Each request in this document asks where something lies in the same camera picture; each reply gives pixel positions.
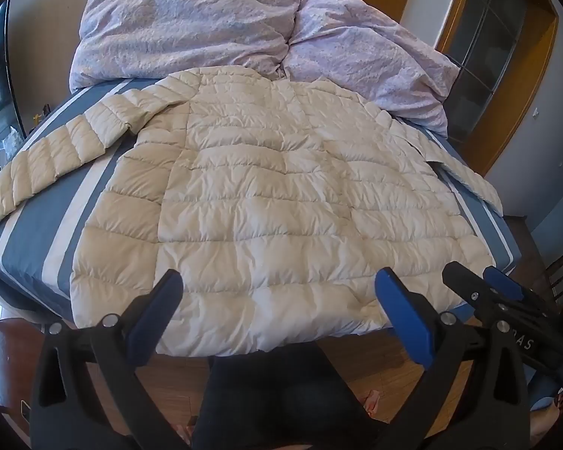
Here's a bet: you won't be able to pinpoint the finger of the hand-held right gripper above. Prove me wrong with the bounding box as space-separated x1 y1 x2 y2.
483 265 546 320
442 261 514 328

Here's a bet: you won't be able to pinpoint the wooden framed glass door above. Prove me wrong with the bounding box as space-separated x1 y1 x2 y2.
434 0 559 179

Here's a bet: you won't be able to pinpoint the person's legs in dark trousers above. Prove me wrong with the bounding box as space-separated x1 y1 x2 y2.
192 341 383 450

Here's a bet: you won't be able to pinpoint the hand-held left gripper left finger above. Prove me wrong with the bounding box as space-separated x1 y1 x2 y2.
30 268 191 450

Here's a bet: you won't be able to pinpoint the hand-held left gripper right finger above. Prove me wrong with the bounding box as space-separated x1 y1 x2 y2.
374 267 530 450

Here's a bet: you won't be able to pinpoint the cream quilted puffer jacket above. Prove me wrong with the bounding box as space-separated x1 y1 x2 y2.
0 66 505 357

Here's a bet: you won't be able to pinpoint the lilac floral pillow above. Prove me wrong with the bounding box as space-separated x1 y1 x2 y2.
281 0 461 138
69 0 307 92

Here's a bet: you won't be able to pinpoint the bed with blue striped sheet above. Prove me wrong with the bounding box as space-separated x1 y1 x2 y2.
0 75 519 338

